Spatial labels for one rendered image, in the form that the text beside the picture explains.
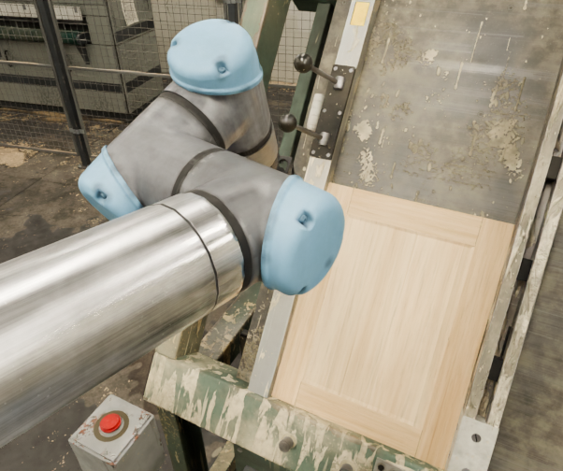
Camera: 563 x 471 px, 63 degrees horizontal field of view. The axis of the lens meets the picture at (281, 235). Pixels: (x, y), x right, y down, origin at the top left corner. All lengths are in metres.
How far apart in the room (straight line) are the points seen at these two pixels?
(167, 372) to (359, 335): 0.46
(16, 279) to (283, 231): 0.14
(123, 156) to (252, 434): 0.80
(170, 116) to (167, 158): 0.05
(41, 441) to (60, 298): 2.05
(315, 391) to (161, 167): 0.76
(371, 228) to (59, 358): 0.81
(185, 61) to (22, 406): 0.28
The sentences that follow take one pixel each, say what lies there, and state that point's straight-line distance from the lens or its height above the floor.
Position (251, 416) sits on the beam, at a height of 0.87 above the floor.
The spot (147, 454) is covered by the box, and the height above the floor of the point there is 0.85.
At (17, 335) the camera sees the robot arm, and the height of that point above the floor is 1.62.
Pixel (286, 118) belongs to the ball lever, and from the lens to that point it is 0.91.
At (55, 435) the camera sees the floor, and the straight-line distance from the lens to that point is 2.26.
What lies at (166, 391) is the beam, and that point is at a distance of 1.16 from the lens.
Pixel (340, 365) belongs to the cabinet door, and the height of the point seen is 0.99.
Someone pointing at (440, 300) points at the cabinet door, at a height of 1.14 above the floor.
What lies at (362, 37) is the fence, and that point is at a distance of 1.06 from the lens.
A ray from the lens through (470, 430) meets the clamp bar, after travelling 0.95.
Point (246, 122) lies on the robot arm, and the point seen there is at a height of 1.61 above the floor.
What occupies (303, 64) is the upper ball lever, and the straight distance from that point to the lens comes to 0.94.
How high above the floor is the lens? 1.76
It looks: 35 degrees down
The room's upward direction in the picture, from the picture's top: straight up
